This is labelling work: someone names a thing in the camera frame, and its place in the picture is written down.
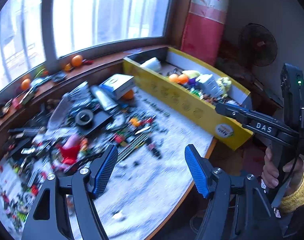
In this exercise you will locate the black tray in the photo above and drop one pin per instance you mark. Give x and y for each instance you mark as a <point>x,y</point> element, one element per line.
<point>100,119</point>

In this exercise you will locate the person's right hand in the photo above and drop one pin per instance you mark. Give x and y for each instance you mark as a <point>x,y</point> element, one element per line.
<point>270,173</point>

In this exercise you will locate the blue white cardboard box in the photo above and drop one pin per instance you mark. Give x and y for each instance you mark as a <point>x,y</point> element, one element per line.
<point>118,85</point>

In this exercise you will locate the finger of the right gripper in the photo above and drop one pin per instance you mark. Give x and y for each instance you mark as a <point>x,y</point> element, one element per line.
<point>242,115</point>

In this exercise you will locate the yellow cardboard box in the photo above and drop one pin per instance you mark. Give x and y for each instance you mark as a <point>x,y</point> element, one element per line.
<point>201,112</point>

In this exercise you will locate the red plastic piece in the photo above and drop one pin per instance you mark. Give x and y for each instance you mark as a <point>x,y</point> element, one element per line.
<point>69,155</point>

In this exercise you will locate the orange fruit on sill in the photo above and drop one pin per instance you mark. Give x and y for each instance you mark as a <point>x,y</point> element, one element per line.
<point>25,84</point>

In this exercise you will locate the yellow knitted sleeve forearm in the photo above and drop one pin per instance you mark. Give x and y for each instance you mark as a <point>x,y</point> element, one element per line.
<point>293,201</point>

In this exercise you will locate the red floral curtain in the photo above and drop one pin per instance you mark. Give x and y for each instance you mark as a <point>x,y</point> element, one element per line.
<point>203,29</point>

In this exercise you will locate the white paper roll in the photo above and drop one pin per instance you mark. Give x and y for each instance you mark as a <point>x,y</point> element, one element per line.
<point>152,64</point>

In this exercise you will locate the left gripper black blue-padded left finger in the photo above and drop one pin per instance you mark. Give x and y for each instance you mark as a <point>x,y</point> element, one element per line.
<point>48,217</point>

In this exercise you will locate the roll of tape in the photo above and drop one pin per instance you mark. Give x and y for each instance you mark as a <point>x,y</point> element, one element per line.
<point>84,117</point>

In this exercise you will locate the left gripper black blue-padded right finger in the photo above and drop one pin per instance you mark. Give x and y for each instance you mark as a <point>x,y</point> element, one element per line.
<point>238,207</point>

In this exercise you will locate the black electric fan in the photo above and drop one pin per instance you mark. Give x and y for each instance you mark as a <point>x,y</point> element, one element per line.
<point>257,45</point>

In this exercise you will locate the orange in yellow box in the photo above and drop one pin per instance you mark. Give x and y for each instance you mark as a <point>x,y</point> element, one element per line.
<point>182,79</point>

